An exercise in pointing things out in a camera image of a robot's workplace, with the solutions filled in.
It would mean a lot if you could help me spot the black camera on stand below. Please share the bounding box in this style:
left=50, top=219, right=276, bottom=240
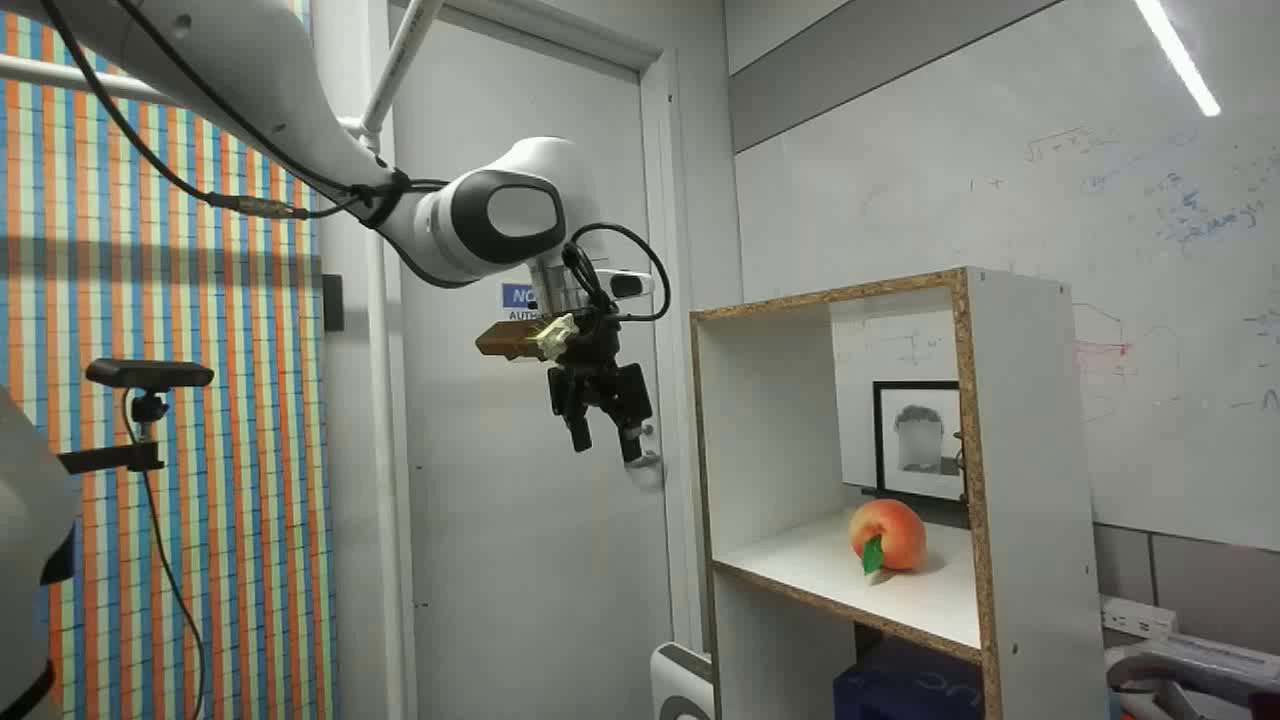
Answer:
left=57, top=353, right=221, bottom=481

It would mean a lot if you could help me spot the striped colourful curtain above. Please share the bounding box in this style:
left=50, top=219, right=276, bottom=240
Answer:
left=0, top=13, right=336, bottom=720

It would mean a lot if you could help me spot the white door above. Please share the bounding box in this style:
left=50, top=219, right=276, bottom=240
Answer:
left=388, top=8, right=678, bottom=720

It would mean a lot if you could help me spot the whiteboard with scribbles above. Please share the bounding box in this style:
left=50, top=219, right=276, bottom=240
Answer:
left=727, top=0, right=1280, bottom=555

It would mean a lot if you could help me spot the white grey chair back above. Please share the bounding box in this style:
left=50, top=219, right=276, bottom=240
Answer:
left=642, top=635, right=721, bottom=720

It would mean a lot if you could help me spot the white particleboard shelf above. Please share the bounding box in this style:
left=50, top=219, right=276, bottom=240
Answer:
left=688, top=264, right=1113, bottom=720

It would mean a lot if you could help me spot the dark blue bin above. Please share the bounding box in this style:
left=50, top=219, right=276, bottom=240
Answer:
left=827, top=635, right=989, bottom=720

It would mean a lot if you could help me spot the black camera stand cable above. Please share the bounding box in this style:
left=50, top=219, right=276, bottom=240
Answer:
left=131, top=462, right=213, bottom=720

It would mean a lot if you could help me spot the black wall switch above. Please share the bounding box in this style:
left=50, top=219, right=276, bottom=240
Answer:
left=314, top=266, right=347, bottom=335

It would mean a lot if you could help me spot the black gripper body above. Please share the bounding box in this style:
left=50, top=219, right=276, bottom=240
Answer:
left=544, top=306, right=656, bottom=431

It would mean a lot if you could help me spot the white box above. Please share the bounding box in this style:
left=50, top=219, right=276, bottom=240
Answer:
left=1094, top=592, right=1184, bottom=648

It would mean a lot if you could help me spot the framed black-and-white portrait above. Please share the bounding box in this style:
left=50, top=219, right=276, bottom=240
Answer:
left=868, top=377, right=966, bottom=509

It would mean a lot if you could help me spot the grey curved armrest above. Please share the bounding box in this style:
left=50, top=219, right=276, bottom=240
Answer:
left=1099, top=635, right=1280, bottom=720

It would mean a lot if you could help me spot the peach plushie with green leaf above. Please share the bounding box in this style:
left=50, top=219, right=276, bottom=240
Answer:
left=848, top=494, right=932, bottom=581

